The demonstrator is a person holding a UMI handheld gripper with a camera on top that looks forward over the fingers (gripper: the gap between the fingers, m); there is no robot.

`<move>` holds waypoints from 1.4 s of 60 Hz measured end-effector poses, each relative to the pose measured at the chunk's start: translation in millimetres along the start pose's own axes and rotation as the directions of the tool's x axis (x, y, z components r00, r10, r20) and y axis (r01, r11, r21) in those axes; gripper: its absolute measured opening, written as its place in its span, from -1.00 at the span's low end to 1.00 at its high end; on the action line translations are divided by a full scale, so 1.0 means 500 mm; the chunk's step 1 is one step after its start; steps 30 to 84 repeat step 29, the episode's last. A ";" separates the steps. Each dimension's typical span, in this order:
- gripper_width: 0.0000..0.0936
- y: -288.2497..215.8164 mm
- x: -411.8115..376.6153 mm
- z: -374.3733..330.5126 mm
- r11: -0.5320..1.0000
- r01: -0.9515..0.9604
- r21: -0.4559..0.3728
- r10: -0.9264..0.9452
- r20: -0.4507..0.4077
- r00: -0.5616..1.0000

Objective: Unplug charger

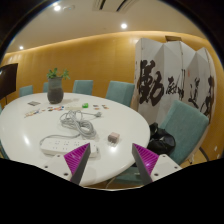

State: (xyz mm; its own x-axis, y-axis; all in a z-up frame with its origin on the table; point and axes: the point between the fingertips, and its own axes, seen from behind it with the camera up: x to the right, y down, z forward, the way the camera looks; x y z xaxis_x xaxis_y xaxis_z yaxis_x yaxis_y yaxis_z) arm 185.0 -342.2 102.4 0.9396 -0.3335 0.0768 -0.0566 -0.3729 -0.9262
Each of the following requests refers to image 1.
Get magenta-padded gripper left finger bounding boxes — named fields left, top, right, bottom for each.
left=42, top=142, right=92, bottom=186

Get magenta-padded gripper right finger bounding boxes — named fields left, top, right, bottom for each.
left=131, top=142, right=183, bottom=186

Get small beige charger block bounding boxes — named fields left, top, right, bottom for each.
left=107, top=131, right=121, bottom=147

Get white power strip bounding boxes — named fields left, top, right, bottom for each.
left=39, top=138, right=100, bottom=159

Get black bag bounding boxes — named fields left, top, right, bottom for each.
left=147, top=122, right=177, bottom=156

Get large teal upholstered chair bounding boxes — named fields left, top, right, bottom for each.
left=158, top=99, right=211, bottom=166

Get long row of colourful cards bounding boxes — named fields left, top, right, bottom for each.
left=23, top=105, right=65, bottom=119

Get short row of colourful cards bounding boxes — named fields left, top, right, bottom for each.
left=92, top=104, right=110, bottom=111

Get potted plant in grey vase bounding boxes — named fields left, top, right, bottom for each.
left=46, top=67, right=71, bottom=105

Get white calligraphy folding screen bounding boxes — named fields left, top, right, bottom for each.
left=131, top=37, right=218, bottom=126

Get round ceiling lights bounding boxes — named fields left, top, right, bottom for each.
left=18, top=3, right=129, bottom=51

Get ceiling air vent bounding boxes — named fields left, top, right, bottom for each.
left=92, top=0, right=134, bottom=13

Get grey coiled power cable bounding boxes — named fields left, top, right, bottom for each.
left=39, top=109, right=103, bottom=145

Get black wall screen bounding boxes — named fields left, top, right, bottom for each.
left=0, top=62, right=19, bottom=100

